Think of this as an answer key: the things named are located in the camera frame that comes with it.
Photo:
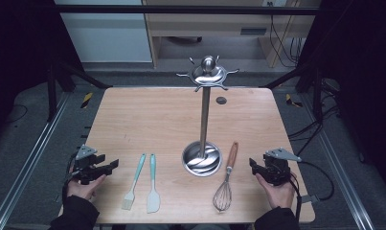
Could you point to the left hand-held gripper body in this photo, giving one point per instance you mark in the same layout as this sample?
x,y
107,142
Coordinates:
x,y
85,152

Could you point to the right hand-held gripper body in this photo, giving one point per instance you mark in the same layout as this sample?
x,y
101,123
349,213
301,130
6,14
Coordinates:
x,y
277,169

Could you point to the stainless steel utensil stand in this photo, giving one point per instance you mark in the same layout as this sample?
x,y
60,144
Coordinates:
x,y
205,121

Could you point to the person's right hand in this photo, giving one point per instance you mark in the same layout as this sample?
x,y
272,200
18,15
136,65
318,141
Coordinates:
x,y
280,195

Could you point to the person's left hand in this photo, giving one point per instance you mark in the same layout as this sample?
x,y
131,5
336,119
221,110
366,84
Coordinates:
x,y
83,191

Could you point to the yellow and black tape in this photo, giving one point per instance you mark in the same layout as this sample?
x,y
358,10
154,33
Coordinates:
x,y
289,100

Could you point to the dark round table grommet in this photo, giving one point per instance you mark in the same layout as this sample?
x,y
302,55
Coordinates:
x,y
221,100

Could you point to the white cabinet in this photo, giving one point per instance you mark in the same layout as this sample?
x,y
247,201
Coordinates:
x,y
107,38

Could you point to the black curtain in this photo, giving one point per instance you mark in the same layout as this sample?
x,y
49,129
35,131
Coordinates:
x,y
18,48
363,64

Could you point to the light wooden desk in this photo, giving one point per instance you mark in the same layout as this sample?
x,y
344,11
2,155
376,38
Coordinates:
x,y
213,24

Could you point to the aluminium floor rail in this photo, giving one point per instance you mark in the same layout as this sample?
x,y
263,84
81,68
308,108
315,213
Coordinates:
x,y
340,166
31,153

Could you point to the black metal frame strut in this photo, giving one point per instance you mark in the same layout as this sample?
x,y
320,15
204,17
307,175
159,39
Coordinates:
x,y
51,96
317,96

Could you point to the black horizontal frame bar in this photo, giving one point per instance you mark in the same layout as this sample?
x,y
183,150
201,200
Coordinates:
x,y
181,9

